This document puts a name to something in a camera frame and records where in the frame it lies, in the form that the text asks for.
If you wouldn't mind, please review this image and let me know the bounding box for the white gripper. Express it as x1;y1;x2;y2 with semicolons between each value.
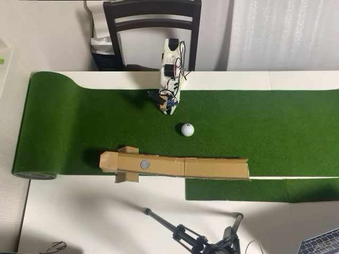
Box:
159;77;189;116

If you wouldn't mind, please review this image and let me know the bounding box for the white golf ball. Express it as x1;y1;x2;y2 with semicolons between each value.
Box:
181;123;195;137

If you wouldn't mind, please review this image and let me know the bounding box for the brown cardboard ramp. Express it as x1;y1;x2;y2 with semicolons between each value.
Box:
99;145;252;184

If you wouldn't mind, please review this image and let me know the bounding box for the dark blue box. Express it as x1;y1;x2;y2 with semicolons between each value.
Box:
91;51;125;71

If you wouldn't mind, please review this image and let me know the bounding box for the long green turf mat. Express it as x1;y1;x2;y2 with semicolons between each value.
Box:
12;70;339;182

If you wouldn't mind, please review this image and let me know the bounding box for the dark wooden chair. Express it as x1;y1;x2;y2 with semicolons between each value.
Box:
102;0;202;72

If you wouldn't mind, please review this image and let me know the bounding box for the white styrofoam packing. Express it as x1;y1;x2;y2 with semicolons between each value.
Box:
84;0;117;55

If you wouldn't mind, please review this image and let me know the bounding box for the black tripod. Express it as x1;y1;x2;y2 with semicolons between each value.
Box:
142;207;244;254

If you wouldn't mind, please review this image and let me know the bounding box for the white curtain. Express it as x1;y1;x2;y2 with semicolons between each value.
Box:
226;0;339;71

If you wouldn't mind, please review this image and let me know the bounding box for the laptop keyboard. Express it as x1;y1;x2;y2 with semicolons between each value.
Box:
296;229;339;254

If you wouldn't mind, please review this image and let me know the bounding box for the blue camera board on cardboard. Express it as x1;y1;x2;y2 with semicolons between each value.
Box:
158;95;179;110

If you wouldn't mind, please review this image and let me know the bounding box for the thin white cable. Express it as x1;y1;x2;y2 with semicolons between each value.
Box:
245;240;264;254

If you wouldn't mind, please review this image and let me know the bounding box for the tangled black wire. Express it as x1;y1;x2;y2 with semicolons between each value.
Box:
44;241;67;252

